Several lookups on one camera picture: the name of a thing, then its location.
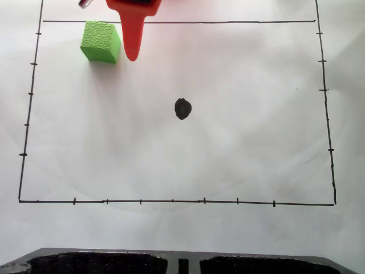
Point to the green textured foam cube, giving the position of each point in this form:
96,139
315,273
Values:
99,40

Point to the white paper sheet with lines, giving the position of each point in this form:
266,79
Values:
199,160

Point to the black plastic tray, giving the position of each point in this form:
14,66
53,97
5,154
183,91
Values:
94,262

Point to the black dot mark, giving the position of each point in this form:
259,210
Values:
182,108

